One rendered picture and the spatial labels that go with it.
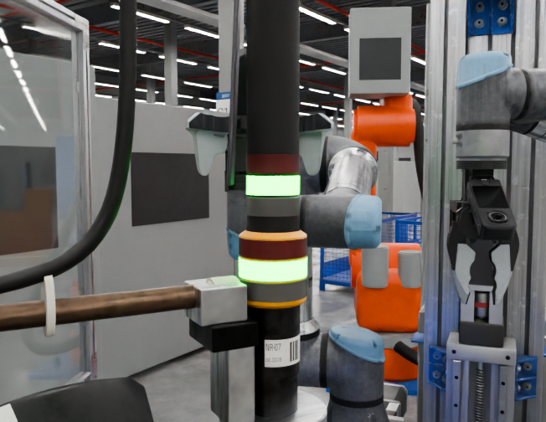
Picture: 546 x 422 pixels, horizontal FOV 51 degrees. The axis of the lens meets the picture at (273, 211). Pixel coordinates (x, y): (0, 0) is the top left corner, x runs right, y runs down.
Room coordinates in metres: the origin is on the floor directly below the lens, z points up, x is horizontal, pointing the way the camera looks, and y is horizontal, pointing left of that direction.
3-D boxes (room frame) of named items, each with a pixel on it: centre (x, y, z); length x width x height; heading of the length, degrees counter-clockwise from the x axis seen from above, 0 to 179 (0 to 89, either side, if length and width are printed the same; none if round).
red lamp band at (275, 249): (0.36, 0.00, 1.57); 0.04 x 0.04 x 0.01
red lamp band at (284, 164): (0.36, 0.00, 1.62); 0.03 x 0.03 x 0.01
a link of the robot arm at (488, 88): (0.86, -0.31, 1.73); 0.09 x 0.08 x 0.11; 96
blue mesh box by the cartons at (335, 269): (7.72, -1.30, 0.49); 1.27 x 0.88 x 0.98; 146
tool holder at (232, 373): (0.36, 0.01, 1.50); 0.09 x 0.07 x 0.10; 118
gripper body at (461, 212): (0.87, -0.31, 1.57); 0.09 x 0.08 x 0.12; 173
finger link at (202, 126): (0.58, 0.07, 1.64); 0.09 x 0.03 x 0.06; 153
